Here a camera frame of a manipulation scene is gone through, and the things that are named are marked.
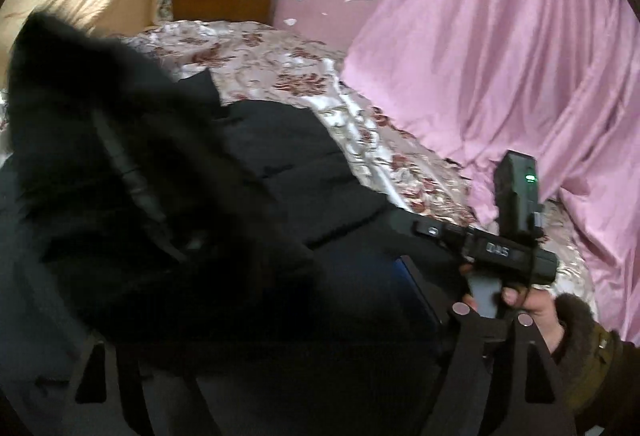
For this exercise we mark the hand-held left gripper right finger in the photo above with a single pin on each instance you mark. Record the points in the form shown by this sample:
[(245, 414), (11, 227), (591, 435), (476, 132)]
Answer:
[(419, 288)]

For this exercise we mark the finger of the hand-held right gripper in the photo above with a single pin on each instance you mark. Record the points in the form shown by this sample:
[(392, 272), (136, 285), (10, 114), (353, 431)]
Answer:
[(415, 228)]

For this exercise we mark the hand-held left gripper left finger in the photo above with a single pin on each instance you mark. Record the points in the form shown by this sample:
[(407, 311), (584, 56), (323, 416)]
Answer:
[(135, 398)]

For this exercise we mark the black padded coat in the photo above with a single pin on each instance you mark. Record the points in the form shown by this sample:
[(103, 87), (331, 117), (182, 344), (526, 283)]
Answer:
[(165, 226)]

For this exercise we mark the person's right hand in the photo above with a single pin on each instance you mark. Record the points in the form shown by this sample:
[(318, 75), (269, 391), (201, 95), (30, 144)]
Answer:
[(537, 311)]

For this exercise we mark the pink curtain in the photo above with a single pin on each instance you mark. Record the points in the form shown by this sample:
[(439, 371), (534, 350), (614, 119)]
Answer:
[(500, 66)]

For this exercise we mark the floral satin bedspread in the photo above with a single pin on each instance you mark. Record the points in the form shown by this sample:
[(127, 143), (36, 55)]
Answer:
[(300, 81)]

